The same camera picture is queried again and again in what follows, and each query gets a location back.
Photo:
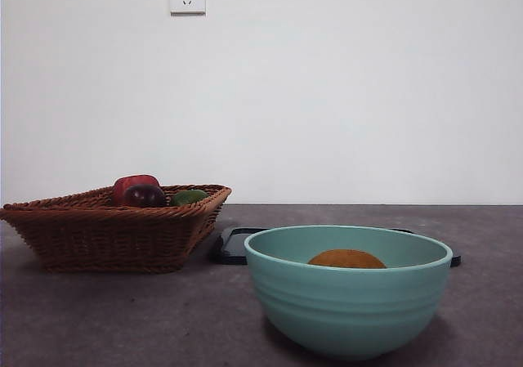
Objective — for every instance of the brown kiwifruit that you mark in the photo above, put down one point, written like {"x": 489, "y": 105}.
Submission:
{"x": 347, "y": 259}

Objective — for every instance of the teal ribbed bowl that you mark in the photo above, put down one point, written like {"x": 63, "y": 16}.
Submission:
{"x": 351, "y": 310}

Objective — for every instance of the green pepper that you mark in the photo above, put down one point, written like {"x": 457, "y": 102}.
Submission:
{"x": 188, "y": 196}

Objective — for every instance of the dark teal rectangular tray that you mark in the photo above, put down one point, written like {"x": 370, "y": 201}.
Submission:
{"x": 231, "y": 246}

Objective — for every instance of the dark purple round fruit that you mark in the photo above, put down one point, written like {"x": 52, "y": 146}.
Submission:
{"x": 145, "y": 196}

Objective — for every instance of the red bell pepper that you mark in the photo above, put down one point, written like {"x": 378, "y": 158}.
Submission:
{"x": 130, "y": 181}

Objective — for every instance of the brown wicker basket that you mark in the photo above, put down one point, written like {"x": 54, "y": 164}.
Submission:
{"x": 102, "y": 236}

